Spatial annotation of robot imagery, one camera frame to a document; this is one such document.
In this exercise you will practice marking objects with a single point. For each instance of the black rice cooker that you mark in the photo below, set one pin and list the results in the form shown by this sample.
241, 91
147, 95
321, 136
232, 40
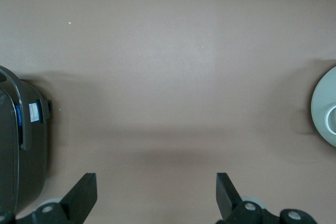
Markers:
34, 155

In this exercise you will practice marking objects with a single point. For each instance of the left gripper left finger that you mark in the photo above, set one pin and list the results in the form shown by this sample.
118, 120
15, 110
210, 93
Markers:
78, 197

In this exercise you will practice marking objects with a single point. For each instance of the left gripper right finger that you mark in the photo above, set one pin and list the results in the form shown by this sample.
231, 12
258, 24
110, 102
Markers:
228, 203

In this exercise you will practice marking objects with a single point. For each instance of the glass pot lid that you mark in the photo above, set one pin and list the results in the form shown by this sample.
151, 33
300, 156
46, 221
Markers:
321, 98

